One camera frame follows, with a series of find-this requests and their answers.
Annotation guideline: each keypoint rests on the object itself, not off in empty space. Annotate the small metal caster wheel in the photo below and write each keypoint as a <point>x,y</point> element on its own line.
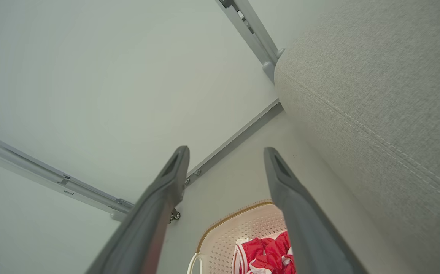
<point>175,215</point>

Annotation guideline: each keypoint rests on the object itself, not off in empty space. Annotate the grey baseboard strip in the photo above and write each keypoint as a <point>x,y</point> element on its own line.
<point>239,139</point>

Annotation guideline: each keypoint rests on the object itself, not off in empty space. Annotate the cream perforated laundry basket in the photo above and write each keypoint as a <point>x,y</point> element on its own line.
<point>235,228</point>

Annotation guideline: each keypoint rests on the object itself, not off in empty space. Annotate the grey metal frame post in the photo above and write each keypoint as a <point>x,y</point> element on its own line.
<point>256,34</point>

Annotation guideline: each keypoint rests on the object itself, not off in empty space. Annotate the grey fabric sofa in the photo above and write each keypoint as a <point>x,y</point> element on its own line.
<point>375,95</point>

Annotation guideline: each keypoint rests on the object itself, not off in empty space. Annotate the grey metal frame rail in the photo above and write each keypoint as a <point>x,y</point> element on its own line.
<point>52,177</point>

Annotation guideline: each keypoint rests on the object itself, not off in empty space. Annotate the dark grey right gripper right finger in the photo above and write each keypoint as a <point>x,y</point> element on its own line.
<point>307,228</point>

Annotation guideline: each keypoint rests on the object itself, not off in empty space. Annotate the red white striped garment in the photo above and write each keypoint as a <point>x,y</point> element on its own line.
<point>259,253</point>

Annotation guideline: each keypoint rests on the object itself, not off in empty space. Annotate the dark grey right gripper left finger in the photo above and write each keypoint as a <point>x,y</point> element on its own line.
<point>147,224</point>

